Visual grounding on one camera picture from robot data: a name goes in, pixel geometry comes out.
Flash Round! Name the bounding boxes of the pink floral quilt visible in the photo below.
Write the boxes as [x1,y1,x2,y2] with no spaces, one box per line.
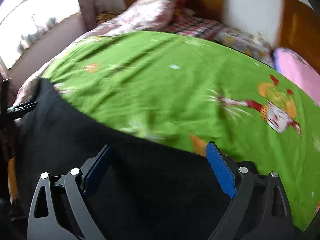
[13,0,177,106]

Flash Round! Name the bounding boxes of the green cartoon bed sheet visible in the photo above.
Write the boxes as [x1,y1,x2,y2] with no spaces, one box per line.
[43,31,319,230]

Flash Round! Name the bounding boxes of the pink bed sheet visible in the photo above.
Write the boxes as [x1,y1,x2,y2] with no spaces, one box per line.
[273,48,320,105]

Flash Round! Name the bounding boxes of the barred window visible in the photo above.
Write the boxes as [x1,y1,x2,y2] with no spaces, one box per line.
[1,0,80,70]

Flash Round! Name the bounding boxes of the red checkered bed sheet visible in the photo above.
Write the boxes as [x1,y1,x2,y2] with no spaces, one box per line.
[162,16,224,40]

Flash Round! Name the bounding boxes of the bedside table with patterned cloth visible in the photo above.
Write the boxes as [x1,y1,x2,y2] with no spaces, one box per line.
[213,27,274,68]

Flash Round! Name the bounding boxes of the black pants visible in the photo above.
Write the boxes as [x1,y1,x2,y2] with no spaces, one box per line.
[16,79,231,239]

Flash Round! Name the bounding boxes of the small brown wooden headboard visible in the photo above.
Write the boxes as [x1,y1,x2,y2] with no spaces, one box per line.
[124,0,223,23]

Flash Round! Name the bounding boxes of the large brown wooden headboard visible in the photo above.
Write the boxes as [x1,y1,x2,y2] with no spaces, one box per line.
[276,0,320,72]

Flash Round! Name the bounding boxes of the brown tiger pattern blanket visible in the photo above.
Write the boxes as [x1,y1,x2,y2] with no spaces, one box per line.
[95,10,125,25]

